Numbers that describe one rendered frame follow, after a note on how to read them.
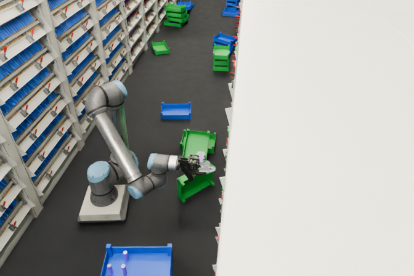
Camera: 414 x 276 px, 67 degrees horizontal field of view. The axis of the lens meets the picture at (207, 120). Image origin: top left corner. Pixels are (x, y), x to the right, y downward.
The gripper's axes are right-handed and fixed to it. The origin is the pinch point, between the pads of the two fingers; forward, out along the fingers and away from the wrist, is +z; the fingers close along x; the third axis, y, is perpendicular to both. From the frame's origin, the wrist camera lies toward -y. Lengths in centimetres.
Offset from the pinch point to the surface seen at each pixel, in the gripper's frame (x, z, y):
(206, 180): 47, -8, -61
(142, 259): -50, -28, -13
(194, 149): 76, -22, -55
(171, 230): -1, -26, -61
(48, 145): 33, -123, -27
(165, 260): -49, -17, -13
